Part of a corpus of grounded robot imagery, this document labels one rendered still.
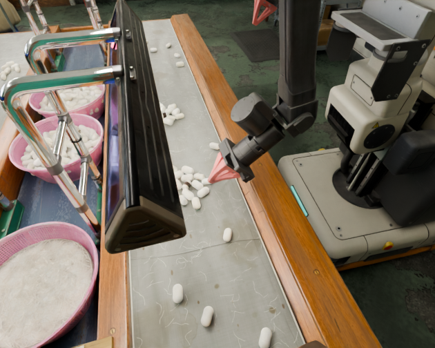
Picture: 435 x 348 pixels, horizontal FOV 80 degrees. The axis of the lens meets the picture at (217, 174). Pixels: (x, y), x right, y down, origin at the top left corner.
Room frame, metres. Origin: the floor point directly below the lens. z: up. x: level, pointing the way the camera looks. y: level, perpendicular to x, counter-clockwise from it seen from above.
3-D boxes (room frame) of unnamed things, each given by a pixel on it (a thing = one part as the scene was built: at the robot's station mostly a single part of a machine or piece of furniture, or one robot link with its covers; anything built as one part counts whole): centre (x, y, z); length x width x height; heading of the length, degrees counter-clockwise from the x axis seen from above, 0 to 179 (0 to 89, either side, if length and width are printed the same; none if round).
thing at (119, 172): (0.42, 0.15, 1.08); 0.62 x 0.08 x 0.07; 15
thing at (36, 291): (0.18, 0.38, 0.71); 0.22 x 0.22 x 0.06
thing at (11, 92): (0.40, 0.23, 0.90); 0.20 x 0.19 x 0.45; 15
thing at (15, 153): (0.61, 0.49, 0.72); 0.27 x 0.27 x 0.10
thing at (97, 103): (0.88, 0.56, 0.72); 0.27 x 0.27 x 0.10
